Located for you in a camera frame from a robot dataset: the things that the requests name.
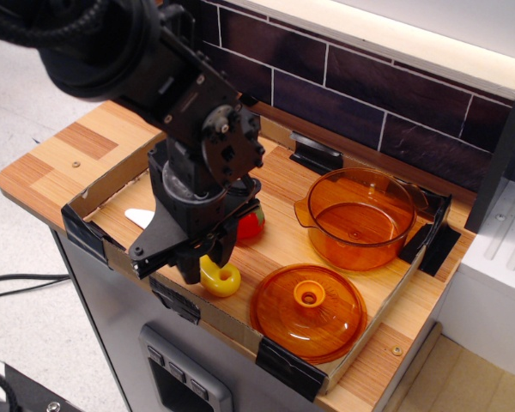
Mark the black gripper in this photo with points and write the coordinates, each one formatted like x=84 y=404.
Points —
x=194 y=215

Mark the white knife yellow handle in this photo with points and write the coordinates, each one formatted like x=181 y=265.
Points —
x=220 y=281

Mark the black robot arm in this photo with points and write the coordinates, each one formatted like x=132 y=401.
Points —
x=140 y=55

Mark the orange transparent pot lid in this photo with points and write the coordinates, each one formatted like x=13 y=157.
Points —
x=311 y=311

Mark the orange transparent pot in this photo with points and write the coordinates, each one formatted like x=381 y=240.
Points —
x=359 y=218

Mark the cardboard fence with black tape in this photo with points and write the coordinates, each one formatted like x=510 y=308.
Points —
x=132 y=316

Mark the red plastic strawberry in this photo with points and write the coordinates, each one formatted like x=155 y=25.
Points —
x=251 y=225

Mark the grey oven control panel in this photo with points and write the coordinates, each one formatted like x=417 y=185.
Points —
x=180 y=383

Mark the dark post right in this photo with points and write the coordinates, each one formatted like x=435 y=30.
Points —
x=500 y=173

